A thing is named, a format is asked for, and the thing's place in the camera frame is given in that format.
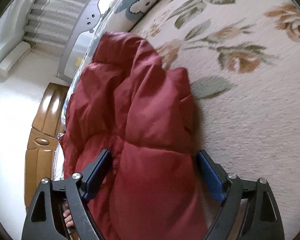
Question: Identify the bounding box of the grey pleated curtain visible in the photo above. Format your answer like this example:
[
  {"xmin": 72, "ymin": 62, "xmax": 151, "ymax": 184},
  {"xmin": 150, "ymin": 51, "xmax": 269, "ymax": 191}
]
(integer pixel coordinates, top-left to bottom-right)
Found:
[{"xmin": 22, "ymin": 0, "xmax": 95, "ymax": 50}]

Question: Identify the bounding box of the blue cloud print duvet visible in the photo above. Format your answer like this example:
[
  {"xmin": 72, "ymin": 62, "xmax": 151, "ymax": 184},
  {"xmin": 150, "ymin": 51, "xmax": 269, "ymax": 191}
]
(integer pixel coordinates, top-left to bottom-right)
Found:
[{"xmin": 85, "ymin": 0, "xmax": 183, "ymax": 64}]

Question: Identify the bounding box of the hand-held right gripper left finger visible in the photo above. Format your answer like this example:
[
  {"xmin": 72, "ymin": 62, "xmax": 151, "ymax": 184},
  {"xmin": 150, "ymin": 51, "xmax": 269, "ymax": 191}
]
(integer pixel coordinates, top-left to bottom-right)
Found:
[{"xmin": 21, "ymin": 149, "xmax": 113, "ymax": 240}]

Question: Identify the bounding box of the red quilted puffer jacket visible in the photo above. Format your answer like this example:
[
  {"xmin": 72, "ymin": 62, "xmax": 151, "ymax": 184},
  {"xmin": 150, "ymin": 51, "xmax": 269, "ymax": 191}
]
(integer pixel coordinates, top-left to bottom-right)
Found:
[{"xmin": 60, "ymin": 31, "xmax": 208, "ymax": 240}]

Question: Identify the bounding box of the wooden headboard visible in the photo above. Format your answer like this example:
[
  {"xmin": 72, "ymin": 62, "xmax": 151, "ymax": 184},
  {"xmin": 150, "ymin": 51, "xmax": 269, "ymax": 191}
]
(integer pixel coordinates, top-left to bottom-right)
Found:
[{"xmin": 24, "ymin": 82, "xmax": 70, "ymax": 205}]

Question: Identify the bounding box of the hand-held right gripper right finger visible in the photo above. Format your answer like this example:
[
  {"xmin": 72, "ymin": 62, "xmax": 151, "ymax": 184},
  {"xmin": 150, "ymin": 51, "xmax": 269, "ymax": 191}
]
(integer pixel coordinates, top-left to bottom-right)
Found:
[{"xmin": 196, "ymin": 150, "xmax": 284, "ymax": 240}]

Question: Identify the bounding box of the white air conditioner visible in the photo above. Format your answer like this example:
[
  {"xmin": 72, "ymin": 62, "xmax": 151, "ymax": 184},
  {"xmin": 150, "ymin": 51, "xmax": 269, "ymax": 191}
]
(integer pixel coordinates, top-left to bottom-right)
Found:
[{"xmin": 0, "ymin": 41, "xmax": 32, "ymax": 77}]

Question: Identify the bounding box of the grey bed guard rail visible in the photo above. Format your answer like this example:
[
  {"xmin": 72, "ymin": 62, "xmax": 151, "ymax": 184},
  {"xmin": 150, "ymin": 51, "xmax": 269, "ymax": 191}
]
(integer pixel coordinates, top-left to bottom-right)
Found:
[{"xmin": 56, "ymin": 0, "xmax": 120, "ymax": 80}]

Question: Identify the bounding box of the striped pillow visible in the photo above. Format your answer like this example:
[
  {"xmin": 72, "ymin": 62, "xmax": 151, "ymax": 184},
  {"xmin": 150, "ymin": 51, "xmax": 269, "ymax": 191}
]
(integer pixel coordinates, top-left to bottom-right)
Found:
[{"xmin": 52, "ymin": 132, "xmax": 66, "ymax": 180}]

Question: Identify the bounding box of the floral bedspread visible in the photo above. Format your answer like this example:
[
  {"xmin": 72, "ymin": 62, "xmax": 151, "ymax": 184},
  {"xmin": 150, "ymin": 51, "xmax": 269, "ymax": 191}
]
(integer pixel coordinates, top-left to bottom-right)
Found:
[{"xmin": 126, "ymin": 0, "xmax": 300, "ymax": 230}]

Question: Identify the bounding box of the person's left hand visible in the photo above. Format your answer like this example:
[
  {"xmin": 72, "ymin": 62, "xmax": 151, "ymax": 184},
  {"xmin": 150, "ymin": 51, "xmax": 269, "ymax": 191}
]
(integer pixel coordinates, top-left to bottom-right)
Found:
[{"xmin": 62, "ymin": 209, "xmax": 75, "ymax": 235}]

